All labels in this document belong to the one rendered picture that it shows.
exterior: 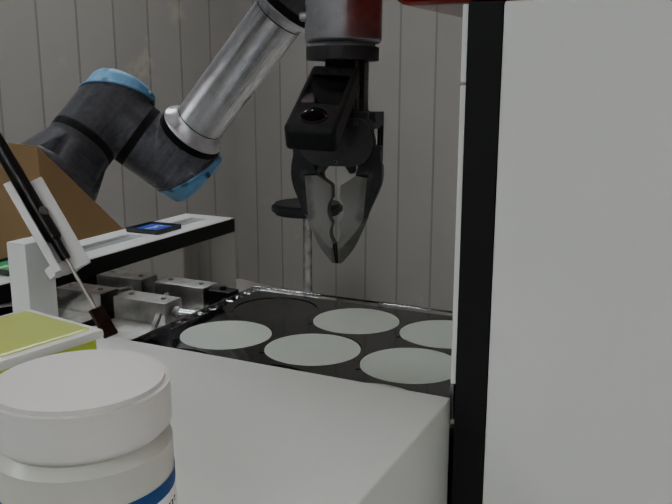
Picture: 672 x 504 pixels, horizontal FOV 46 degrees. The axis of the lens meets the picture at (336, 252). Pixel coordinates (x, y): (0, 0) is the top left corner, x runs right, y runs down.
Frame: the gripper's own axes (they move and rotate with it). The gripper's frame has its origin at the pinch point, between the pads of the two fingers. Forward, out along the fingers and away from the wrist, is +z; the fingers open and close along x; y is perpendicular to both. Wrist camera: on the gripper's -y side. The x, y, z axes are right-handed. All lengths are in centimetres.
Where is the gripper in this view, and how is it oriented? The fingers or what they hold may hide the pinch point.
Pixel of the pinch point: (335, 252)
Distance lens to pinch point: 79.2
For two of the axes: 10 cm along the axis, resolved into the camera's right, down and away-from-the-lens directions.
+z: -0.1, 9.8, 1.9
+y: 2.0, -1.9, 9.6
